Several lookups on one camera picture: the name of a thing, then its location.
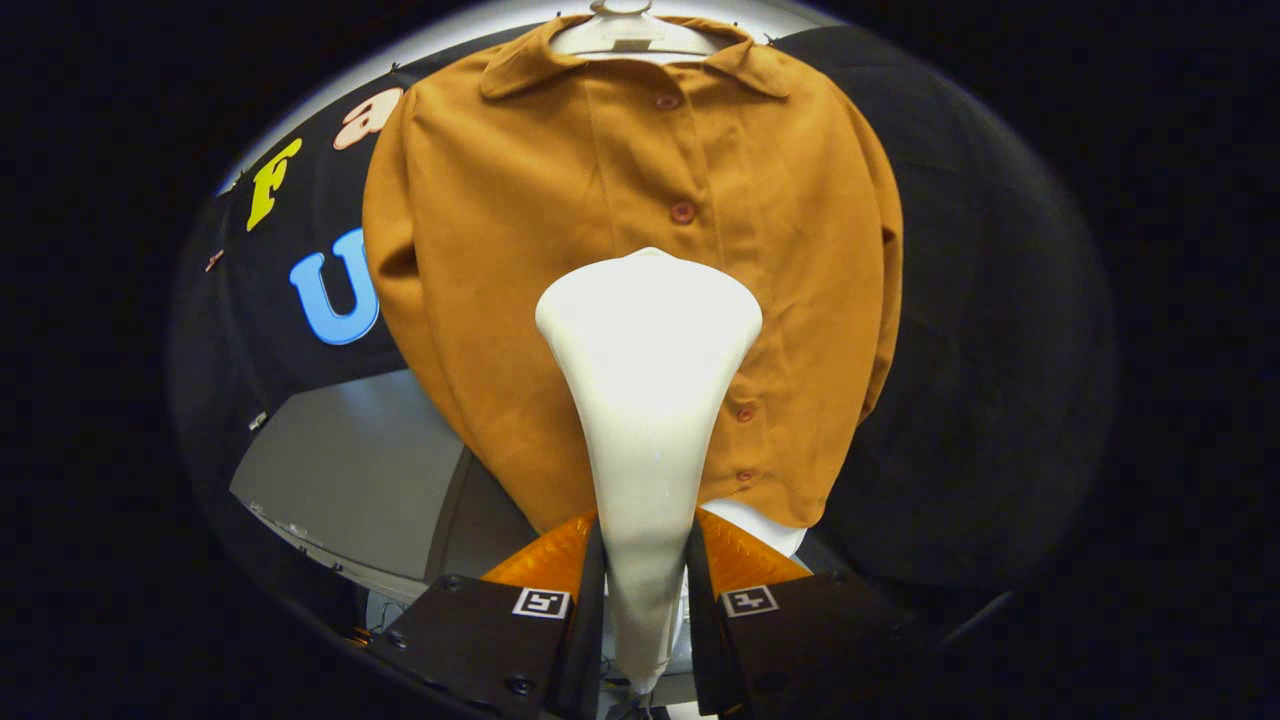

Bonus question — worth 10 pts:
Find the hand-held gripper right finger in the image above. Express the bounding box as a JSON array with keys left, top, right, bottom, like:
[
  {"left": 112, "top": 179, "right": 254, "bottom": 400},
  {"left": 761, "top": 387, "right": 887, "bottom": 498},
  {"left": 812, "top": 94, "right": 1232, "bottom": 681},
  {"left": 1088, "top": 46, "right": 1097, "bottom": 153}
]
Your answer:
[{"left": 686, "top": 508, "right": 901, "bottom": 720}]

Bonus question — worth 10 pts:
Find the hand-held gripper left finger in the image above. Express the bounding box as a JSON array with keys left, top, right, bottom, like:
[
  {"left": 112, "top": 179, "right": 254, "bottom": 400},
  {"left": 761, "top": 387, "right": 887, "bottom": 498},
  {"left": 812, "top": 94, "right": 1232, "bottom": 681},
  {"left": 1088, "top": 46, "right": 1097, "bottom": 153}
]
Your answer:
[{"left": 368, "top": 510, "right": 606, "bottom": 720}]

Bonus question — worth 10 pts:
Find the white garment steamer head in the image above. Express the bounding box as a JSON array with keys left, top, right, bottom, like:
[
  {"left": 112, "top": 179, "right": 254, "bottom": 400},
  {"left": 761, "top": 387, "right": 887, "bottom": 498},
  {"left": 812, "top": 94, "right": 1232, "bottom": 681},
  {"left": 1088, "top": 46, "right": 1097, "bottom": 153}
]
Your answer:
[{"left": 535, "top": 247, "right": 764, "bottom": 696}]

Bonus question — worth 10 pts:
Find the orange button-up shirt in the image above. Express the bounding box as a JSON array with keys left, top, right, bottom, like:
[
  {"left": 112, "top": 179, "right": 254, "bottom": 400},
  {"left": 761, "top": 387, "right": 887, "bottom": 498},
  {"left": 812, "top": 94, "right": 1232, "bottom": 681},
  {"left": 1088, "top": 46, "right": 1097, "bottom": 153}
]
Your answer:
[{"left": 362, "top": 14, "right": 906, "bottom": 536}]

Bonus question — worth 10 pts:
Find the white inner garment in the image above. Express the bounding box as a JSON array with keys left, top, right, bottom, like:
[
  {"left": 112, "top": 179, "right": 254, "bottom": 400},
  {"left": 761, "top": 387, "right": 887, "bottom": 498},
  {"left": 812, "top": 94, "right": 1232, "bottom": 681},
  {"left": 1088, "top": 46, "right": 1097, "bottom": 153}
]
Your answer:
[{"left": 700, "top": 498, "right": 809, "bottom": 561}]

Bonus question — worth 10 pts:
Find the white clothes hanger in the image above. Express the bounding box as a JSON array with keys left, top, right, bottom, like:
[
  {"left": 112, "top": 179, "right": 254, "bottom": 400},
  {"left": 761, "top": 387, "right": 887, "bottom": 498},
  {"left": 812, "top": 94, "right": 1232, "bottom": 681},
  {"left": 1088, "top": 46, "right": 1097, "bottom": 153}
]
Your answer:
[{"left": 550, "top": 0, "right": 721, "bottom": 59}]

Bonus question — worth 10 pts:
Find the black backdrop cloth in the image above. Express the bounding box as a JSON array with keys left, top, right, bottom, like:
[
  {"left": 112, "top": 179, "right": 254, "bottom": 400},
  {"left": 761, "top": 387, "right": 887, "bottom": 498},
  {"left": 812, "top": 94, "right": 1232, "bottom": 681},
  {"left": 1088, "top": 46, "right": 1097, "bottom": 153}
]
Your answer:
[{"left": 170, "top": 25, "right": 1119, "bottom": 641}]

